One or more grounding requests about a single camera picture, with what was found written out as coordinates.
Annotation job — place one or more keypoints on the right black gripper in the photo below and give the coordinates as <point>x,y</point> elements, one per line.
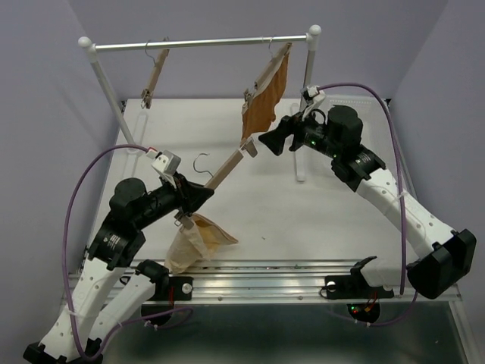
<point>275,139</point>

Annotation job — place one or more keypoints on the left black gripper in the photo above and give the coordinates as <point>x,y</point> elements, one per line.
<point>192,196</point>

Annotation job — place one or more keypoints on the beige clip hanger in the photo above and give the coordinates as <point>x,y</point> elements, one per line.
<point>158,64</point>
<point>230,164</point>

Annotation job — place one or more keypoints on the beige underwear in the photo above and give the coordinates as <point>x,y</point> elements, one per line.
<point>199,243</point>

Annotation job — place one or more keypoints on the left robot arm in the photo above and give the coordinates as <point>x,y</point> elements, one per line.
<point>89,320</point>

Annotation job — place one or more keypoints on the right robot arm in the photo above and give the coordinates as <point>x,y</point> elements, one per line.
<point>444,254</point>

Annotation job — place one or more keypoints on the brown underwear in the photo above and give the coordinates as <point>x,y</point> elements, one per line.
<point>258,118</point>

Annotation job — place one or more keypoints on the beige hanger with brown garment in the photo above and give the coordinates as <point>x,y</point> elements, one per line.
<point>271,81</point>

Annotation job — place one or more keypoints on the empty beige clip hanger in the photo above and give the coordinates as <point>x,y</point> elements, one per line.
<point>158,64</point>

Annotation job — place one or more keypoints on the white perforated plastic basket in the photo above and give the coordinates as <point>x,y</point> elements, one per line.
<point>376,132</point>

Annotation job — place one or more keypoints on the white and silver clothes rack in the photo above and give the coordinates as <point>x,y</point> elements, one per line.
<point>92,51</point>

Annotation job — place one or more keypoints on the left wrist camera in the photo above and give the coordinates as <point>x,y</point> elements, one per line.
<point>166,163</point>

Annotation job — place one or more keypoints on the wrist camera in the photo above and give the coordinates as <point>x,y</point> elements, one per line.
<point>313,97</point>
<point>166,163</point>

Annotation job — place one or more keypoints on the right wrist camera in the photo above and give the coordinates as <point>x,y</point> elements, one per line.
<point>313,97</point>

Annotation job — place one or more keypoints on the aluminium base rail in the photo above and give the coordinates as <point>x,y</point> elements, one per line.
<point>244,282</point>

